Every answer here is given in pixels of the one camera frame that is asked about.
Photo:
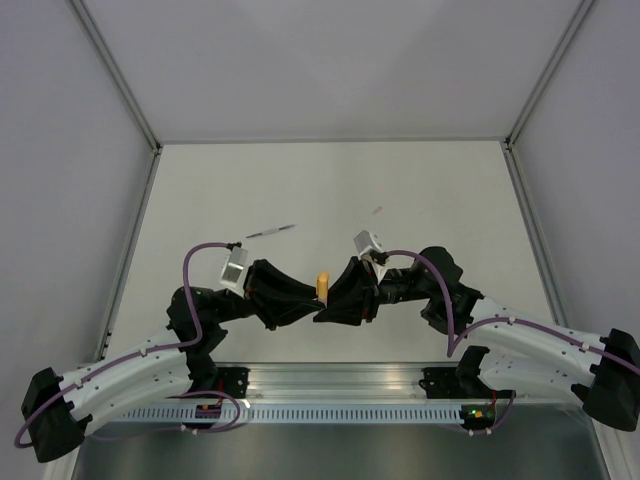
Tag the aluminium mounting rail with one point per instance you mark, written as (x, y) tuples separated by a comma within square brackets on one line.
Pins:
[(332, 381)]

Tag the right aluminium frame post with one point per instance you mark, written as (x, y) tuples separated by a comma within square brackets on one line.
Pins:
[(561, 48)]

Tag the orange highlighter cap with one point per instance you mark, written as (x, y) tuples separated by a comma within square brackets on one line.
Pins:
[(322, 285)]

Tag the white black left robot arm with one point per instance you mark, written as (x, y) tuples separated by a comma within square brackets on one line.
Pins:
[(61, 410)]

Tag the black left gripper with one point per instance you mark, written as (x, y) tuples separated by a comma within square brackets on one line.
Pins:
[(278, 298)]

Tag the aluminium frame post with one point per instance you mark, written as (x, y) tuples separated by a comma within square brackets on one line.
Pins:
[(561, 48), (91, 30)]

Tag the left aluminium frame post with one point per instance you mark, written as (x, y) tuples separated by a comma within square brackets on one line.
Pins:
[(91, 30)]

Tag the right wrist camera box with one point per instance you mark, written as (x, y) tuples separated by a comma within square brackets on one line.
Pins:
[(367, 244)]

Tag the white slotted cable duct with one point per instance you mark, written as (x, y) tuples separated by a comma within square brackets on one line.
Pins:
[(265, 413)]

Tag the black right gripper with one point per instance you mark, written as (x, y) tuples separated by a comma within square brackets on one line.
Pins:
[(353, 296)]

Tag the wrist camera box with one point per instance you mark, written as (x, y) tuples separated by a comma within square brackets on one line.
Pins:
[(234, 269), (367, 244)]

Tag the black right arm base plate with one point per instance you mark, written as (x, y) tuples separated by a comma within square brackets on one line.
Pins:
[(457, 384)]

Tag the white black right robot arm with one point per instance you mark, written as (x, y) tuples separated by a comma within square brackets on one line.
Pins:
[(505, 352)]

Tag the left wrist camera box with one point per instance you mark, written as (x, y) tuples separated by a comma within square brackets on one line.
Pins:
[(234, 269)]

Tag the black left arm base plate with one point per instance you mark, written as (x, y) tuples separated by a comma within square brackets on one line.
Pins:
[(230, 382)]

